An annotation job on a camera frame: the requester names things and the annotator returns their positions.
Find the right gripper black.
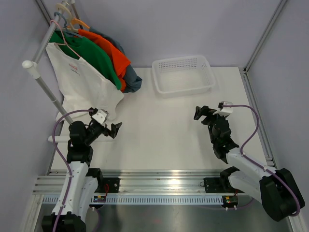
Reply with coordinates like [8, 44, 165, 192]
[194, 106, 227, 145]

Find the white t shirt red print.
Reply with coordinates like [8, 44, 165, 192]
[46, 43, 124, 120]

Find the pink wire hanger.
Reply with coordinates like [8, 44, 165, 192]
[50, 20, 81, 58]

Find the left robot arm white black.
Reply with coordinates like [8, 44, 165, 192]
[42, 108, 122, 232]

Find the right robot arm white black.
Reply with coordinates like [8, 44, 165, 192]
[194, 101, 305, 221]

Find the blue grey t shirt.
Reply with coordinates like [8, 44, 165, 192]
[89, 27, 142, 93]

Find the orange t shirt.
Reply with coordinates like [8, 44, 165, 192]
[78, 29, 131, 93]

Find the green t shirt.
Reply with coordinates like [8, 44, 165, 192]
[49, 31, 121, 90]

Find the beige hanger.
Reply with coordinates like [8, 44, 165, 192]
[56, 3, 78, 32]

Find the blue hanger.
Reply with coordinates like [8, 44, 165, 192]
[54, 11, 82, 38]

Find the orange hanger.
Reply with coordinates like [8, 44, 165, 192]
[67, 18, 90, 33]

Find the white plastic basket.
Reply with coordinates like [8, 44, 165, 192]
[152, 55, 216, 98]

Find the white metal clothes rack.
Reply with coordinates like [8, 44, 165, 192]
[22, 0, 116, 145]

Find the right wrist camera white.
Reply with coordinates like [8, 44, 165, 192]
[213, 101, 233, 117]

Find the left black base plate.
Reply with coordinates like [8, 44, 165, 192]
[96, 177, 120, 193]

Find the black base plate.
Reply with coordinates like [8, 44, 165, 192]
[203, 177, 236, 194]
[96, 177, 120, 193]

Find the aluminium mounting rail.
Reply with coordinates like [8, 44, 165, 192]
[32, 170, 221, 195]

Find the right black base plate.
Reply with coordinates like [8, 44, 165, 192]
[203, 177, 236, 194]

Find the white slotted cable duct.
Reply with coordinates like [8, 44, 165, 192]
[42, 195, 224, 205]

